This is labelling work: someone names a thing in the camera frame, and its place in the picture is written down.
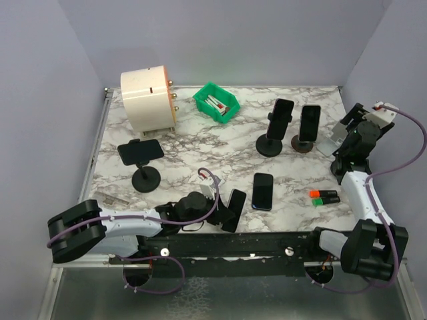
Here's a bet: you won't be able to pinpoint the purple cable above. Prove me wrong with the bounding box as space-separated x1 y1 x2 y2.
305 103 427 294
46 167 222 296

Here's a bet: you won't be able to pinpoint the black tripod phone stand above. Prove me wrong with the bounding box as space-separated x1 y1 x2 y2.
330 157 352 179

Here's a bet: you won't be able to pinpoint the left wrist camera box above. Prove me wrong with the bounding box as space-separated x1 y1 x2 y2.
199 175 222 199

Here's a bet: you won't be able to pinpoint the purple phone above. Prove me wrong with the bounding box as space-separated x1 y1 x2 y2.
266 99 294 141

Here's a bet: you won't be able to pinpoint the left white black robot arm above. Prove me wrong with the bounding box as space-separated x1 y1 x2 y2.
47 191 236 264

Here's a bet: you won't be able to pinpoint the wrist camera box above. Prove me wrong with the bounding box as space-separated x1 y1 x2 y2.
362 101 399 129
199 175 222 199

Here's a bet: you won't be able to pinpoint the green plastic bin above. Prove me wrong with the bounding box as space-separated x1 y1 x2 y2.
193 82 240 124

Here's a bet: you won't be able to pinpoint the left black phone stand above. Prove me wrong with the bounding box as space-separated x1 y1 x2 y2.
131 163 161 193

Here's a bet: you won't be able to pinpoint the phone on left stand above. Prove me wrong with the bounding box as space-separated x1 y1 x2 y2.
117 139 164 166

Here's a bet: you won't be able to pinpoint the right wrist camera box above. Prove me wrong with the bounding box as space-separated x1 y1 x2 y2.
362 101 399 129

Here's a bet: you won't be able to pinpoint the cream cylindrical drum device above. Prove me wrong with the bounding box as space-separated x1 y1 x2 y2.
120 65 177 135

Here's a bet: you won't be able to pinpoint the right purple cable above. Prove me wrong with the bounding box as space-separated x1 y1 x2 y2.
305 103 427 294

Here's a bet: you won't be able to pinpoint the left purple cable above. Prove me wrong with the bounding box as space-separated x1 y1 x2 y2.
46 167 222 296

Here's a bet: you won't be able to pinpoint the orange cap marker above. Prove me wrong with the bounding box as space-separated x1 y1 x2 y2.
309 190 338 198

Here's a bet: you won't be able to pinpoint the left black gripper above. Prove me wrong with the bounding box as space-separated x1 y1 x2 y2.
181 191 235 228

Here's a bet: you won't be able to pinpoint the white markers in bin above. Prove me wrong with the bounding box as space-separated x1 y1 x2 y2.
205 95 230 116

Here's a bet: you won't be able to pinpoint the black round base phone stand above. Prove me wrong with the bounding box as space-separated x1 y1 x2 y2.
256 113 283 157

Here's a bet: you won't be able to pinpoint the black front mounting rail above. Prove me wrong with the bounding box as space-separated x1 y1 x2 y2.
109 232 338 278

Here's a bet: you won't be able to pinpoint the green cap marker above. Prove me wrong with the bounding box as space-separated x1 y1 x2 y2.
312 197 341 207

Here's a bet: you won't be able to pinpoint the black phone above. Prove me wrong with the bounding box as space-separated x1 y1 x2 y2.
252 173 274 211

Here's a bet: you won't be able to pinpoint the dark phone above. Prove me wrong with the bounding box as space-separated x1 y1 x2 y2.
298 105 321 143

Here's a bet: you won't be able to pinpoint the silver phone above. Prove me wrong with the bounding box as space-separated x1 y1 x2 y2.
222 189 246 233

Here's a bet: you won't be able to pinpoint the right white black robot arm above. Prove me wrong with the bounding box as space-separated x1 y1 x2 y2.
306 102 408 281

